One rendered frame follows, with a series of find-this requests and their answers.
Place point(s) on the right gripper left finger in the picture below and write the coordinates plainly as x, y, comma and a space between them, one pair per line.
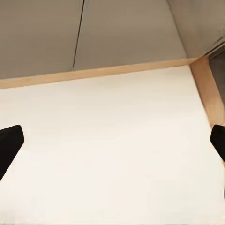
11, 140

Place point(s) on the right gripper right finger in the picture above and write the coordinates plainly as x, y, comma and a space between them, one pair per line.
217, 139

